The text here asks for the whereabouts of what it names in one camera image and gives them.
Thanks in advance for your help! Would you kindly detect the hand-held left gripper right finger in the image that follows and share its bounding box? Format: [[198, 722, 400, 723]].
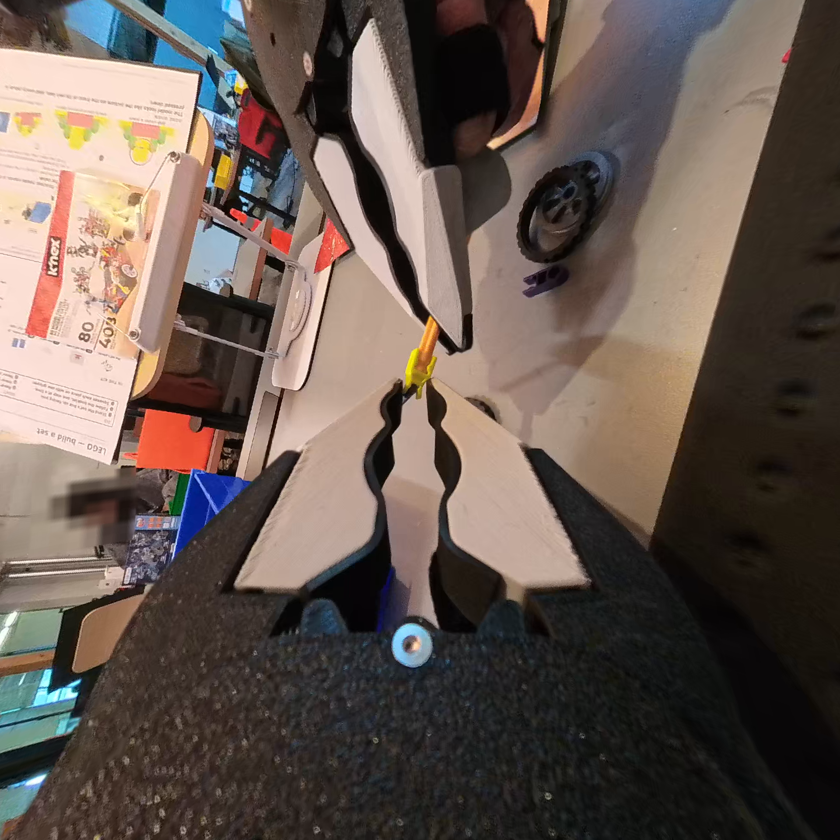
[[425, 379, 592, 601]]

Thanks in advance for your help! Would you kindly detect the printed instruction sheet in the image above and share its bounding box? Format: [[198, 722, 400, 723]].
[[0, 47, 202, 466]]

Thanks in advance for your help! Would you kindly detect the person's right hand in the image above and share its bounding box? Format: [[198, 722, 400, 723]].
[[436, 0, 550, 160]]

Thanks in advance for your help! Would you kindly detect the purple plastic connector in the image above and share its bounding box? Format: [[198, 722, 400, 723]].
[[522, 264, 570, 298]]

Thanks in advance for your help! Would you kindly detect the blue plastic bin white tag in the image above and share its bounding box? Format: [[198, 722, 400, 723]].
[[172, 469, 396, 632]]

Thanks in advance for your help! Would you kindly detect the orange box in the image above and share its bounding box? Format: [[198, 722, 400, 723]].
[[136, 409, 219, 472]]

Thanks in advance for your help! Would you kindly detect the white document stand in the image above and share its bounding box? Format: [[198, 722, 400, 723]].
[[128, 108, 334, 403]]

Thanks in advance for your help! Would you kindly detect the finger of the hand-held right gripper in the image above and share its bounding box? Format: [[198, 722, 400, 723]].
[[350, 17, 476, 354], [311, 133, 439, 329]]

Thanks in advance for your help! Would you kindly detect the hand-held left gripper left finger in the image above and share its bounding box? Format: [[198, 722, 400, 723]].
[[233, 378, 403, 601]]

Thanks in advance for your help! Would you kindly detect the toy wheel with white ring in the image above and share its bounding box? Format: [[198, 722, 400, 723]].
[[516, 151, 619, 265]]

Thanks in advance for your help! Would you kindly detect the dark printed box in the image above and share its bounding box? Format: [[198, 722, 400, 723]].
[[123, 512, 181, 585]]

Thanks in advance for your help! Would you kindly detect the wooden chair back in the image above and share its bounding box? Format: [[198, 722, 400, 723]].
[[71, 592, 147, 675]]

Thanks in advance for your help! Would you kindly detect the yellow plastic connector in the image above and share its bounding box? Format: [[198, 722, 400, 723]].
[[403, 348, 438, 389]]

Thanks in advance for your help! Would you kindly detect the grey desk cable cover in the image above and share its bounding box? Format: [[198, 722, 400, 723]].
[[235, 387, 284, 480]]

